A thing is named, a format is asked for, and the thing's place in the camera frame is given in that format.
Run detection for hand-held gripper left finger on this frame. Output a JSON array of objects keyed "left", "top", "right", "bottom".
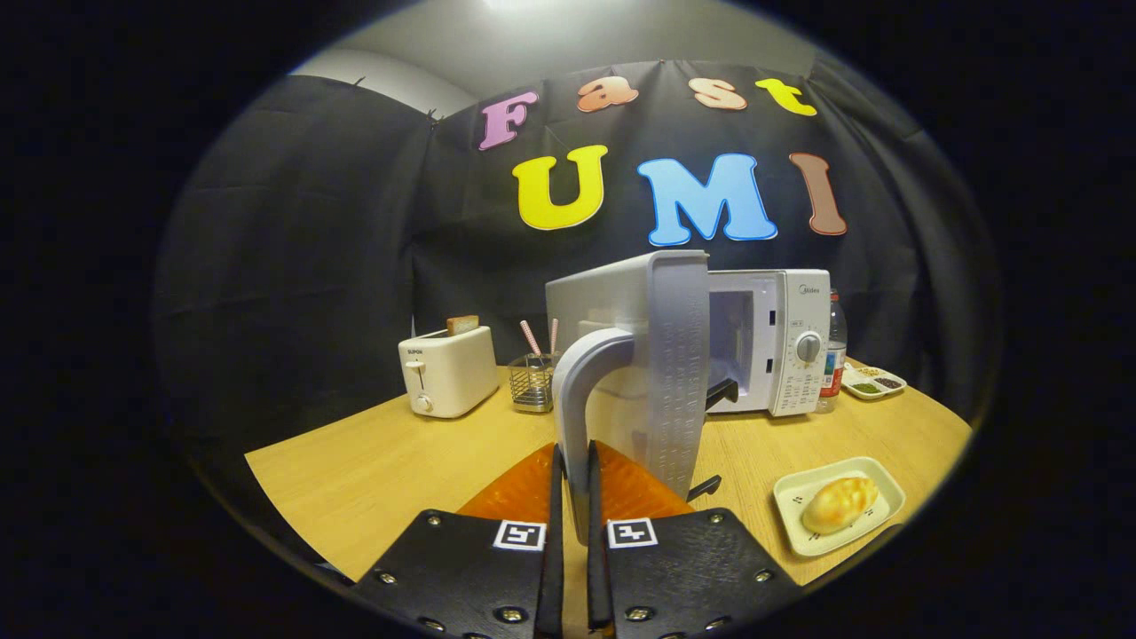
[{"left": 355, "top": 442, "right": 566, "bottom": 639}]

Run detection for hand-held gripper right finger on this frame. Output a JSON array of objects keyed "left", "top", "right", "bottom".
[{"left": 586, "top": 439, "right": 804, "bottom": 639}]

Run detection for white microwave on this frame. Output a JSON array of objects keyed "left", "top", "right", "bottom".
[{"left": 545, "top": 250, "right": 832, "bottom": 547}]

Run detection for golden bread bun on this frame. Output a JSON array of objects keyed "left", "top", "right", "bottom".
[{"left": 801, "top": 477, "right": 880, "bottom": 536}]

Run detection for cream rectangular plate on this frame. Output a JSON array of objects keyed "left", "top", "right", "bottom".
[{"left": 772, "top": 456, "right": 907, "bottom": 558}]

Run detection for cream toaster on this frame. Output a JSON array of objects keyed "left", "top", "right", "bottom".
[{"left": 398, "top": 325, "right": 501, "bottom": 420}]

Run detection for clear water bottle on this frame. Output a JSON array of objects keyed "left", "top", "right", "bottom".
[{"left": 815, "top": 288, "right": 848, "bottom": 414}]

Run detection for divided condiment dish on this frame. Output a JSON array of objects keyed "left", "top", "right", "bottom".
[{"left": 841, "top": 362, "right": 908, "bottom": 401}]

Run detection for wire mesh basket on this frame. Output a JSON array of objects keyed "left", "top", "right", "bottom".
[{"left": 509, "top": 352, "right": 560, "bottom": 414}]

